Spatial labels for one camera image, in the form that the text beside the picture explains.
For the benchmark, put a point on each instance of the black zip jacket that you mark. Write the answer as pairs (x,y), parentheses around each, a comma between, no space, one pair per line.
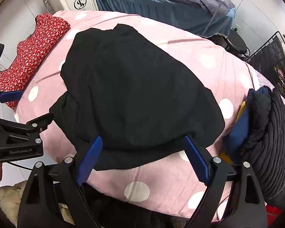
(133,87)

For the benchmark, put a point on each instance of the thin metal pole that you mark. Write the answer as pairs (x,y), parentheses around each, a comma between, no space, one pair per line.
(216,14)

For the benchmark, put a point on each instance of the dark knitted sweater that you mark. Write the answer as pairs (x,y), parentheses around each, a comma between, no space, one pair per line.
(277,147)

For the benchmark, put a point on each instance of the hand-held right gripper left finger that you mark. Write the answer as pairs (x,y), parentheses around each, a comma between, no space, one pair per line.
(90,161)

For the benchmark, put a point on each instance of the dark grey folded cloth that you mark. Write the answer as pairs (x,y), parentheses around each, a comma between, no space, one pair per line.
(258,114)

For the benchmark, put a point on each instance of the bed with blue-grey covers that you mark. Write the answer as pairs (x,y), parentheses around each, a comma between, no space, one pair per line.
(156,11)

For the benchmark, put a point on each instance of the pink polka dot blanket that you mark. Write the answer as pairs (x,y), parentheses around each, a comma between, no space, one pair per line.
(180,47)

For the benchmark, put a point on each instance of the red floral garment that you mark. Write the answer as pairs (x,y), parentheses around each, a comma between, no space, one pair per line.
(33,52)

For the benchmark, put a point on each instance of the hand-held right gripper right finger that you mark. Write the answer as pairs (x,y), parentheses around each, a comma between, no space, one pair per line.
(197,159)

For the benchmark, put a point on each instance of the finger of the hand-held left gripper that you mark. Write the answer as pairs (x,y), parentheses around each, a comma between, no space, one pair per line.
(10,96)
(35,124)

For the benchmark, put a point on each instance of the yellow folded garment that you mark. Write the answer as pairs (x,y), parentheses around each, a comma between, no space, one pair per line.
(242,108)

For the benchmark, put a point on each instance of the black round stool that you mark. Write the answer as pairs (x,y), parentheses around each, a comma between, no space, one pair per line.
(237,42)

